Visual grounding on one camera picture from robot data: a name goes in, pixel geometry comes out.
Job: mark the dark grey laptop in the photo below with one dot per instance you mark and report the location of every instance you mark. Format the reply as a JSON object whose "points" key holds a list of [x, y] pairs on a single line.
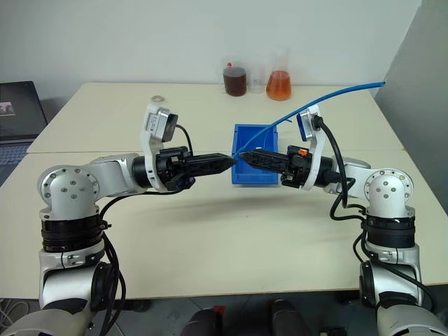
{"points": [[17, 108]]}

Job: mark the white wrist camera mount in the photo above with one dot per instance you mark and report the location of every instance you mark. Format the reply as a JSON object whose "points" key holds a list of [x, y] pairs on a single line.
{"points": [[154, 122], [309, 126]]}

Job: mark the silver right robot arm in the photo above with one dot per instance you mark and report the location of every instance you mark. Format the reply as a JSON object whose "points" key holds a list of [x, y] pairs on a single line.
{"points": [[388, 192]]}

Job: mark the dark rounded shape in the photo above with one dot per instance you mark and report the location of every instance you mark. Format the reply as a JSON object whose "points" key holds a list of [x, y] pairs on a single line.
{"points": [[203, 322]]}

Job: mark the beaker with brown liquid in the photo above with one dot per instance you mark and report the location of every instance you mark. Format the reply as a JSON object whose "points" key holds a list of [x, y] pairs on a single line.
{"points": [[235, 84]]}

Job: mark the flask with orange liquid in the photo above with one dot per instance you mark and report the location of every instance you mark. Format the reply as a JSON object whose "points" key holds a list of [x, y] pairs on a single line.
{"points": [[279, 87]]}

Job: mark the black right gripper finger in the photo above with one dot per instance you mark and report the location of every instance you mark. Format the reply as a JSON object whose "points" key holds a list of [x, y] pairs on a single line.
{"points": [[271, 165], [269, 156]]}

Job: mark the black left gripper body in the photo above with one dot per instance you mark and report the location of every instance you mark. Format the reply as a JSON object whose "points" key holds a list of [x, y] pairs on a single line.
{"points": [[168, 164]]}

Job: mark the blue plastic bin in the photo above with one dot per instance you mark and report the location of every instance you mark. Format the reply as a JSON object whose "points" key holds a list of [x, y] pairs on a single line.
{"points": [[252, 179]]}

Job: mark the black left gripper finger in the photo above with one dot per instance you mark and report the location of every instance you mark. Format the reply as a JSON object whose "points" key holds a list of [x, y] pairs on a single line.
{"points": [[206, 160], [206, 170]]}

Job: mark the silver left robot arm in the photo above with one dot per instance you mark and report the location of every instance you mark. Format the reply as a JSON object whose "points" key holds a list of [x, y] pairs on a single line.
{"points": [[66, 189]]}

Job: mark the empty clear glass beaker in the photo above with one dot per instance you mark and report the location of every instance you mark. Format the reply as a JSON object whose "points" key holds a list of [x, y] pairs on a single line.
{"points": [[255, 82]]}

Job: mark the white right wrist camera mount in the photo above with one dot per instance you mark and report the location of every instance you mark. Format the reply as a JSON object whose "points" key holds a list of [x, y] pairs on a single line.
{"points": [[309, 126]]}

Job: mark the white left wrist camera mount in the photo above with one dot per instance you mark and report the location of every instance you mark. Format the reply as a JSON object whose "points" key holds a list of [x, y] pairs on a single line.
{"points": [[154, 122]]}

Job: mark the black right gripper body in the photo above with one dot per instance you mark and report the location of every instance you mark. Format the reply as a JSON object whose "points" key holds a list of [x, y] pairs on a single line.
{"points": [[295, 168]]}

